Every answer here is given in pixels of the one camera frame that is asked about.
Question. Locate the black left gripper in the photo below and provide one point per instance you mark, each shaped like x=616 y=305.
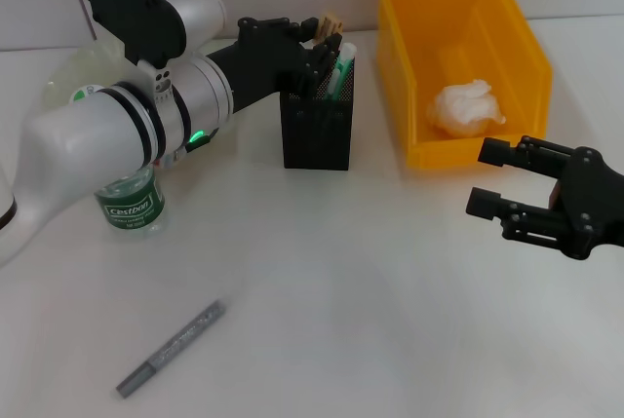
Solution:
x=263 y=62

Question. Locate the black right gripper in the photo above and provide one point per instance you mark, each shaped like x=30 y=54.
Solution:
x=590 y=203

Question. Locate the small beige eraser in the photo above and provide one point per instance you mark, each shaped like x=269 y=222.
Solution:
x=329 y=26

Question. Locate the green utility knife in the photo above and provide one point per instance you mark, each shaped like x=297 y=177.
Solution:
x=341 y=69

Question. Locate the white paper ball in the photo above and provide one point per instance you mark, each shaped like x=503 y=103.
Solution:
x=463 y=108

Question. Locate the clear plastic water bottle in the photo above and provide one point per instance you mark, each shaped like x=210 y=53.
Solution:
x=131 y=208

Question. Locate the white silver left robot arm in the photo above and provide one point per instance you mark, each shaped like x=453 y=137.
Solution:
x=97 y=145

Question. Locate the black mesh pen holder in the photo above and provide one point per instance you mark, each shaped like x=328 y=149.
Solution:
x=317 y=140

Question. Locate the green glass fruit plate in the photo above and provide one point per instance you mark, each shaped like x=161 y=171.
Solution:
x=83 y=67

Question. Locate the grey marker pen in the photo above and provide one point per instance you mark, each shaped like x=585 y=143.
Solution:
x=175 y=345

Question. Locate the yellow plastic bin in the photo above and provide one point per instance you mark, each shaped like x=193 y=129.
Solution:
x=439 y=23

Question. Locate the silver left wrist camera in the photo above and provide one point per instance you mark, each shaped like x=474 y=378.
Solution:
x=141 y=4

